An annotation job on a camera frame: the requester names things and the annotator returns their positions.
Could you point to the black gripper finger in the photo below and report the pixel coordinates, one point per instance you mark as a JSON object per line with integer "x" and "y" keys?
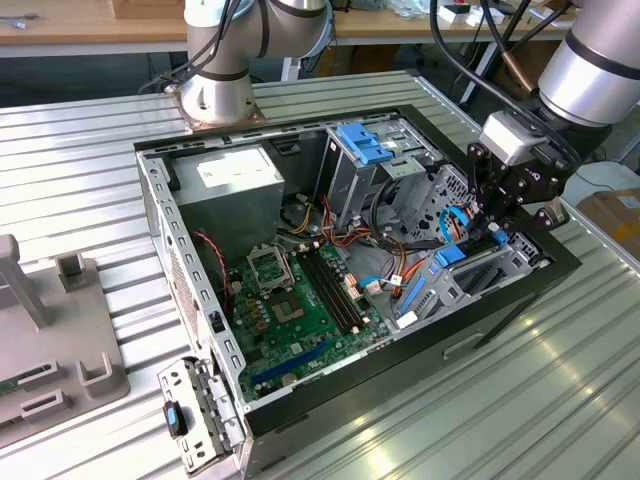
{"x": 482, "y": 175}
{"x": 547, "y": 215}

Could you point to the hard disk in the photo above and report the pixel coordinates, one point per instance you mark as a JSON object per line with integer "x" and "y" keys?
{"x": 450, "y": 256}

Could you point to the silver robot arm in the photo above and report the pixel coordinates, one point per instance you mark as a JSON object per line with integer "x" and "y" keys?
{"x": 590, "y": 75}

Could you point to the grey metal disk bay cage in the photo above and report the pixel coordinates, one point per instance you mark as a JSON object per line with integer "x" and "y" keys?
{"x": 432, "y": 302}

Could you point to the cardboard box with label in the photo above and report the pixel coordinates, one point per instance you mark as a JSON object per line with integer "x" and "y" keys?
{"x": 615, "y": 220}

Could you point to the blue plastic drive latch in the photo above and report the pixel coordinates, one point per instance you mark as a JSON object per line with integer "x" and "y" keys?
{"x": 367, "y": 142}

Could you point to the grey optical drive cage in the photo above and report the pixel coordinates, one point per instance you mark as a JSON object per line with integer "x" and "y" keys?
{"x": 355, "y": 192}

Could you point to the white cardboard box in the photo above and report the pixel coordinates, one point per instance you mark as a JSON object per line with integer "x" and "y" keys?
{"x": 487, "y": 17}

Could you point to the thin black pole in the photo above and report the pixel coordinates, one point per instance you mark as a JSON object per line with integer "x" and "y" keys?
{"x": 514, "y": 20}

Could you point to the white box black lid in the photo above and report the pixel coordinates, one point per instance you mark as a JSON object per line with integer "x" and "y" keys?
{"x": 455, "y": 15}

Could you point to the black RAM slot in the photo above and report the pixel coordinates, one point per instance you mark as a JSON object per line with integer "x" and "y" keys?
{"x": 346, "y": 290}
{"x": 339, "y": 290}
{"x": 333, "y": 290}
{"x": 326, "y": 290}

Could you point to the black open PC case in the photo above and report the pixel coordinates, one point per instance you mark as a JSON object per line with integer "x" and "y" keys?
{"x": 425, "y": 380}

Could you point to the green motherboard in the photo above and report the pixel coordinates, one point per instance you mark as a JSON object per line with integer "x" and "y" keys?
{"x": 320, "y": 332}

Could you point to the grey power supply unit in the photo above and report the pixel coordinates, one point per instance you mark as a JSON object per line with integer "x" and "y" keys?
{"x": 230, "y": 205}

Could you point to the blue expansion slot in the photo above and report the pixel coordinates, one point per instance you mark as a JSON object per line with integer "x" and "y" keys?
{"x": 290, "y": 362}

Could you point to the black plastic case clip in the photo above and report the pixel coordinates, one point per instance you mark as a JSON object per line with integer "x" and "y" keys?
{"x": 173, "y": 177}

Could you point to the black latch with blue stripe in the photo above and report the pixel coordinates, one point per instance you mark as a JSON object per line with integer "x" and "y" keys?
{"x": 174, "y": 420}

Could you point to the long wooden desk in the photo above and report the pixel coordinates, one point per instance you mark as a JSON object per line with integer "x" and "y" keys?
{"x": 100, "y": 30}

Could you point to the grey parts rack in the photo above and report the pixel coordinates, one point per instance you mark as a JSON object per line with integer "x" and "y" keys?
{"x": 60, "y": 325}

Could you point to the green RAM stick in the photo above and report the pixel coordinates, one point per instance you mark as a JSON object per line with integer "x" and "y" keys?
{"x": 7, "y": 389}

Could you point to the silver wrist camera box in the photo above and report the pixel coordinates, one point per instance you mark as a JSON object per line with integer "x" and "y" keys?
{"x": 510, "y": 135}

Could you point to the grey card retainer bracket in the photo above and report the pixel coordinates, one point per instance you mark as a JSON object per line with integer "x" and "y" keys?
{"x": 177, "y": 375}

